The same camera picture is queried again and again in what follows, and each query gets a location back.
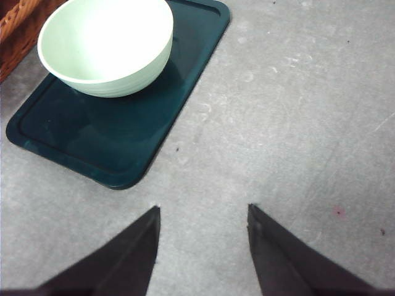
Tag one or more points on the light green ceramic bowl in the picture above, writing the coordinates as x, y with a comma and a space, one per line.
107, 48

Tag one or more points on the dark teal rectangular tray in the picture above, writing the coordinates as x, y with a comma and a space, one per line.
117, 142

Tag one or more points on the brown wicker basket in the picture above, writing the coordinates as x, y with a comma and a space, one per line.
20, 24

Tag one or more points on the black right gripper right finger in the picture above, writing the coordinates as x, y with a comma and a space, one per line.
289, 266

